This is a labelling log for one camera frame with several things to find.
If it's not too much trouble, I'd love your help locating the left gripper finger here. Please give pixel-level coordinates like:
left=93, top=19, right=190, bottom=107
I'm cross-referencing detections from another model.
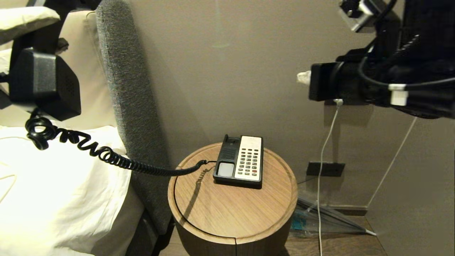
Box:
left=0, top=6, right=60, bottom=46

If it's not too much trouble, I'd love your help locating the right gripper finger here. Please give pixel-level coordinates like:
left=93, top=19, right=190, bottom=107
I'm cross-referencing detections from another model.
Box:
left=296, top=70, right=312, bottom=85

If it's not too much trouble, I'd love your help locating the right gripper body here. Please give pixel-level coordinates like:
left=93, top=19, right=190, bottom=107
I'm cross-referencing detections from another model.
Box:
left=309, top=48, right=371, bottom=106

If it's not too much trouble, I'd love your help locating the black telephone handset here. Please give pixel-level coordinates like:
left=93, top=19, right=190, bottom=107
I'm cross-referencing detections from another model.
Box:
left=9, top=47, right=81, bottom=121

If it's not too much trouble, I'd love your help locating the black and white telephone base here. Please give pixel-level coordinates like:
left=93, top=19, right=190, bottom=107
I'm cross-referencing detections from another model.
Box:
left=213, top=134, right=264, bottom=189

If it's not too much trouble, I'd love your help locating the grey upholstered headboard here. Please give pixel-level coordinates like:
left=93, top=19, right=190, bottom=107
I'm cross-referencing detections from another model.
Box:
left=95, top=0, right=175, bottom=236

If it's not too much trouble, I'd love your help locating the transparent folded umbrella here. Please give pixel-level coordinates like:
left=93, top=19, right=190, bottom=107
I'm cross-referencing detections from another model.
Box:
left=289, top=197, right=377, bottom=239

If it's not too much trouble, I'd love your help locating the round wooden side table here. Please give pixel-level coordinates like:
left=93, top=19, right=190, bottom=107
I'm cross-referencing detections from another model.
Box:
left=168, top=142, right=298, bottom=256

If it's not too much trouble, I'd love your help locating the white pillow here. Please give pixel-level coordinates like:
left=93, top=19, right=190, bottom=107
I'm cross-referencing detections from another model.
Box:
left=0, top=124, right=133, bottom=256

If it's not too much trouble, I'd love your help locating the black cable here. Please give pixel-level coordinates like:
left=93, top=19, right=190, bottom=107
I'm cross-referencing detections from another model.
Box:
left=357, top=53, right=455, bottom=90

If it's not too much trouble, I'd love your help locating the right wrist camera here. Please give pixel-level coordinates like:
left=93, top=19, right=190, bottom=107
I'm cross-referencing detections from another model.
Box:
left=338, top=0, right=384, bottom=33

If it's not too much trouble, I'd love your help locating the black wall socket plate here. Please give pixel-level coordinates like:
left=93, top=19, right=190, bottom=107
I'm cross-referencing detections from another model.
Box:
left=306, top=161, right=346, bottom=177

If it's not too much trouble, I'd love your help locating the white charging cable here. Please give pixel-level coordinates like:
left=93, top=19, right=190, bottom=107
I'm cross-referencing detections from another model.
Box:
left=316, top=99, right=344, bottom=256

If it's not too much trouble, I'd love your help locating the thin white cable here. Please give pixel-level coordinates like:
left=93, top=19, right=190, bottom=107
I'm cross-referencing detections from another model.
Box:
left=367, top=117, right=418, bottom=208

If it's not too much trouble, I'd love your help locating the black coiled telephone cord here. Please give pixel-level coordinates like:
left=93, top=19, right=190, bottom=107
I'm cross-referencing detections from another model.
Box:
left=25, top=108, right=217, bottom=177

